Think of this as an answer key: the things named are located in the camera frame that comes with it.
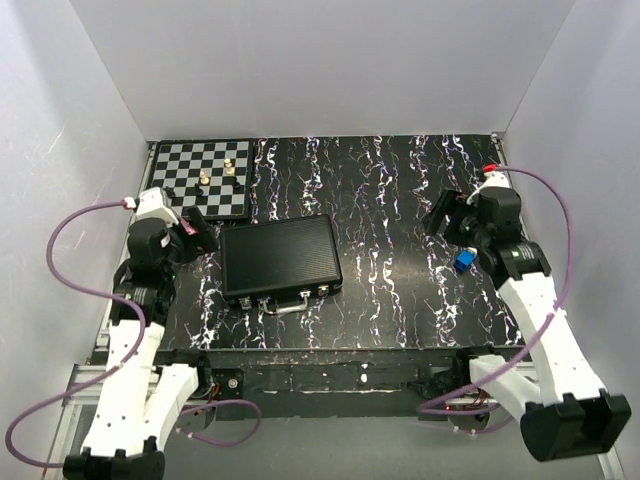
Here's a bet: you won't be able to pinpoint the blue and white block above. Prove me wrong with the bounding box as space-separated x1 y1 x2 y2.
454 247 477 273

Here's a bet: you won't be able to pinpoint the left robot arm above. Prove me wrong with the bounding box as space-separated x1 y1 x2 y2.
62 206 213 479

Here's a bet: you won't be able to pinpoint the pink wedge box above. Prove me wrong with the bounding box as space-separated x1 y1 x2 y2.
181 219 197 235

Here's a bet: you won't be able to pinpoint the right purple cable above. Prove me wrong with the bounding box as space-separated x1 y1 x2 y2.
417 166 572 434

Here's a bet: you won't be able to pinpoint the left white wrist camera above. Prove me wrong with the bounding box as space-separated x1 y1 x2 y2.
123 187 179 227

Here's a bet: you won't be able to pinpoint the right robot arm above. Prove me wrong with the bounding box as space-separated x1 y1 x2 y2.
418 186 632 462

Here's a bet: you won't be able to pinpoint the black poker chip case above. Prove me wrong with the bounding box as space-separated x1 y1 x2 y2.
219 214 344 310

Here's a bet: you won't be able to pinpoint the checkerboard mat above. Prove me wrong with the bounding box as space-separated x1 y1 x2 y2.
146 139 254 222

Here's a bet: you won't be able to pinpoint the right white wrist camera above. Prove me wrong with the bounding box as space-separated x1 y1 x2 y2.
474 164 511 194

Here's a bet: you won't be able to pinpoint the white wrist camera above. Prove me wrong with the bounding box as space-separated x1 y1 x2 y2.
474 164 511 194
123 187 179 227

